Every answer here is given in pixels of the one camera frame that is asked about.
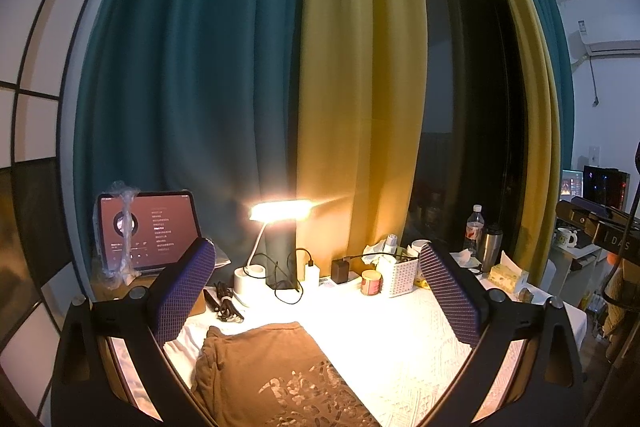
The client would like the red can yellow lid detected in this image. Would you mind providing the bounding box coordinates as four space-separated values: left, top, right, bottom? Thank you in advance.
360 269 384 297

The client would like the white textured tablecloth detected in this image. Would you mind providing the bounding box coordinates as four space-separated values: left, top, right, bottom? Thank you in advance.
107 274 588 427

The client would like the white plastic basket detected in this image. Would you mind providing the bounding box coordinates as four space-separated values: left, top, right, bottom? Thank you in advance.
387 257 423 298

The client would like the wet wipes pack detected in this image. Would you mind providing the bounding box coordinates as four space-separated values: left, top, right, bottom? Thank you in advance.
450 249 483 270

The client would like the white desk lamp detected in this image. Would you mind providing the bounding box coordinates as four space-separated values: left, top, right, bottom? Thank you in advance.
234 198 328 308

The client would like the white side table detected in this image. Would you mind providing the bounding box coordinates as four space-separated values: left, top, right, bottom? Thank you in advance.
545 242 603 308

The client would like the teal curtain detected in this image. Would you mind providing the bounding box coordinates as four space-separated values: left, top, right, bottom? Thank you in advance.
72 0 313 268
505 0 576 188

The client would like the clear plastic wrap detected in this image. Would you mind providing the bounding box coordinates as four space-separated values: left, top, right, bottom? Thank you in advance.
102 181 141 280

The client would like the yellow patterned cloth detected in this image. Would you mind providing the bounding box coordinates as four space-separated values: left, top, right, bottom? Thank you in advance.
602 267 640 353

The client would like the computer monitor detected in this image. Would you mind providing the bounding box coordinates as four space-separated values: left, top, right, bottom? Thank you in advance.
560 168 585 208

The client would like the black cable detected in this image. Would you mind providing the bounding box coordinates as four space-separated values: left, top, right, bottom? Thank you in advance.
265 248 315 305

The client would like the crumpled white tissue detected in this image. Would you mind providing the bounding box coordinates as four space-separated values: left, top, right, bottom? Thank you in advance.
362 243 388 265

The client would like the yellow tissue box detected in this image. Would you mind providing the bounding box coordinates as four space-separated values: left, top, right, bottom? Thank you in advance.
487 252 530 293

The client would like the black corded hair tool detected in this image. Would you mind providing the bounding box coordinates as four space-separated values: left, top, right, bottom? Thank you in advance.
202 281 246 324

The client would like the brown cardboard box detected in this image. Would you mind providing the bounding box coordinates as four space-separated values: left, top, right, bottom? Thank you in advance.
90 274 207 320

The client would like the tablet computer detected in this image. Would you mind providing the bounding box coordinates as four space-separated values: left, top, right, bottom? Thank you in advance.
96 191 202 277

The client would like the clear water bottle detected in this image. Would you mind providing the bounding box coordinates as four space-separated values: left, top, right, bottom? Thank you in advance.
466 204 486 255

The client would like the black computer tower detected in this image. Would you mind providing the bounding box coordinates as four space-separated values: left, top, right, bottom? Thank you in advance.
582 165 630 212

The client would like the yellow curtain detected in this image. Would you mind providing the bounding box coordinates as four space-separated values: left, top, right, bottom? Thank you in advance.
295 0 433 280
475 0 563 288

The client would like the steel tumbler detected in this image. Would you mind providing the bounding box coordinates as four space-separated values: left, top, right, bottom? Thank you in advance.
477 223 503 275

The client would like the white power strip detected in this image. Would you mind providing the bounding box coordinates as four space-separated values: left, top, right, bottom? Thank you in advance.
300 276 363 291

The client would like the dark window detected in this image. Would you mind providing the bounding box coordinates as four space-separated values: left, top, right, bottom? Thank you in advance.
407 0 526 253

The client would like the white air conditioner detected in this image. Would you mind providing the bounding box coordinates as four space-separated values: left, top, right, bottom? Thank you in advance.
567 24 640 68

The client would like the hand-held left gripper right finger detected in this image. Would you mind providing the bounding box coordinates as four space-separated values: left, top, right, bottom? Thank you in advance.
415 242 586 427

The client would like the white plain cloth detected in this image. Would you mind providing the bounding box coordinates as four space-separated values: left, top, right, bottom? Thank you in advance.
107 322 208 413

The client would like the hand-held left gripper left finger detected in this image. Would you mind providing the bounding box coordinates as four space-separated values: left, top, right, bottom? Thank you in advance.
50 237 217 427

